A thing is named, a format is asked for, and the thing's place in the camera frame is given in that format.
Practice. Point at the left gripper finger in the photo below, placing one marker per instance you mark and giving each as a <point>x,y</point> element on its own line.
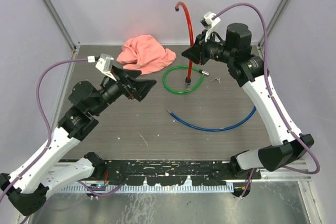
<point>130,74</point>
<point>140,88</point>

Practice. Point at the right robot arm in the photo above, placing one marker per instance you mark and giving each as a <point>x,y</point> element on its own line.
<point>288,143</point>

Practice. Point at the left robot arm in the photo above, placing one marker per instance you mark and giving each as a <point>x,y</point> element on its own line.
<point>29,186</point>

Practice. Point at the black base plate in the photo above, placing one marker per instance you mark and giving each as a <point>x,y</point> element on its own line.
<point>166,173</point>

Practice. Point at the pink cloth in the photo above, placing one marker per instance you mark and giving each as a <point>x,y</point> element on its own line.
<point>146,54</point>

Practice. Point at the green cable lock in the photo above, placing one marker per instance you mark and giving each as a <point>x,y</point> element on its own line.
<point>201,71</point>

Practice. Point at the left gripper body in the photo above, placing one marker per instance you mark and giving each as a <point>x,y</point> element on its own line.
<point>124,88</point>

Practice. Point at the slotted cable duct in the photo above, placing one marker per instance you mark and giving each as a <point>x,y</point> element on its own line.
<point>186,188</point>

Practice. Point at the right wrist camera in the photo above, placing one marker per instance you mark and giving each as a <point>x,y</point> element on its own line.
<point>210,21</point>

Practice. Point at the red cable lock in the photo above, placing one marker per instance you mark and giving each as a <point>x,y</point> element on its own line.
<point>181,4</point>

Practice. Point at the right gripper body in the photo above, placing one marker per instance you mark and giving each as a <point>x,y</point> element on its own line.
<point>205,48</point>

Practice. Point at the blue cable lock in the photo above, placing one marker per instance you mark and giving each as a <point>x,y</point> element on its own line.
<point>249,116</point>

